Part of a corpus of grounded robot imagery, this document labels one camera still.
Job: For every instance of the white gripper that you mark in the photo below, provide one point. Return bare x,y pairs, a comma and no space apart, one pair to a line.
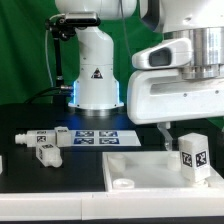
162,96

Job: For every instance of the white square table top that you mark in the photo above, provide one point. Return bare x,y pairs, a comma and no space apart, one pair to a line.
142,171

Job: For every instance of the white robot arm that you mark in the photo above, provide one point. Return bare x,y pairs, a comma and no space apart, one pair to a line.
96,90

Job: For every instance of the white L-shaped fence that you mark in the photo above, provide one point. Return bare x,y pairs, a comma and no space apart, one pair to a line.
158,203

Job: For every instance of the white tag sheet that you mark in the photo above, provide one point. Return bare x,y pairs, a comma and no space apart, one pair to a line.
105,138

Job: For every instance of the white block left edge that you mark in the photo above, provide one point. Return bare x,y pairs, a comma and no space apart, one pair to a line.
1,164

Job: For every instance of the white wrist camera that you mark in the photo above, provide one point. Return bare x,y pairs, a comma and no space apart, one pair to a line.
168,54

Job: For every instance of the black camera on stand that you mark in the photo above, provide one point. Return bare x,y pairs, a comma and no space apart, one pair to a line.
62,28

